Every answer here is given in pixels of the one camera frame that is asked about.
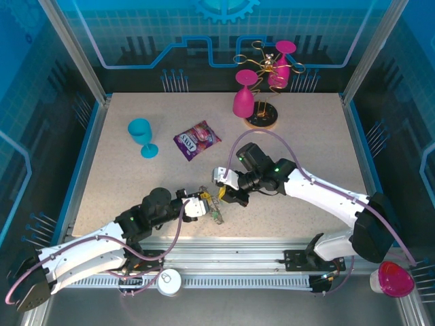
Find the metal keyring with chain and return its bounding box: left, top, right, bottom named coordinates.
left=198, top=185, right=226, bottom=225

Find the purple Fox's candy bag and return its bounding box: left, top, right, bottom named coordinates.
left=173, top=120, right=222, bottom=162

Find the blue plastic wine glass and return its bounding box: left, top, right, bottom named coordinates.
left=127, top=117, right=160, bottom=160

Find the white tin can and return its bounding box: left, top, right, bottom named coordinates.
left=156, top=268, right=183, bottom=297

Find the pink plastic wine glass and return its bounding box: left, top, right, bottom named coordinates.
left=267, top=40, right=296, bottom=88
left=232, top=69, right=258, bottom=119

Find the white cup with pink lid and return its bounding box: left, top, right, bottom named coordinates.
left=369, top=260, right=415, bottom=299

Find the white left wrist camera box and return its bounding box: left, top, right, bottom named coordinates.
left=181, top=196, right=209, bottom=219

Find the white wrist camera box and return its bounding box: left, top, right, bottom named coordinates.
left=211, top=165, right=241, bottom=192
left=181, top=196, right=209, bottom=219

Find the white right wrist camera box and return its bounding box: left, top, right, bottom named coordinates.
left=211, top=165, right=241, bottom=192

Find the gold wire glass rack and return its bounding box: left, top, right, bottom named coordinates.
left=232, top=40, right=307, bottom=134

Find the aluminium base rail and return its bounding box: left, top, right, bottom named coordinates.
left=66, top=236, right=407, bottom=276

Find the white slotted cable duct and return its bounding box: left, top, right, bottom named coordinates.
left=73, top=274, right=315, bottom=291

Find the aluminium frame post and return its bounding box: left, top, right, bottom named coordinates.
left=341, top=0, right=411, bottom=105
left=36, top=0, right=113, bottom=105

